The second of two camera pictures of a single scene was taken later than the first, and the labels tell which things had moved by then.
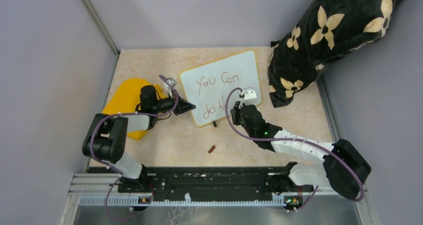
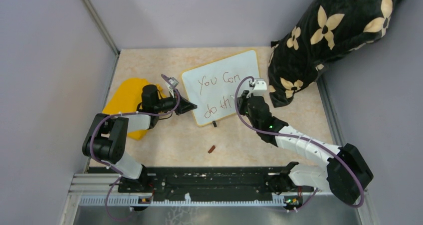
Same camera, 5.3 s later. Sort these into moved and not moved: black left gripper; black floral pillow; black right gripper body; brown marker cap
Moved: black right gripper body
Not moved: brown marker cap; black floral pillow; black left gripper
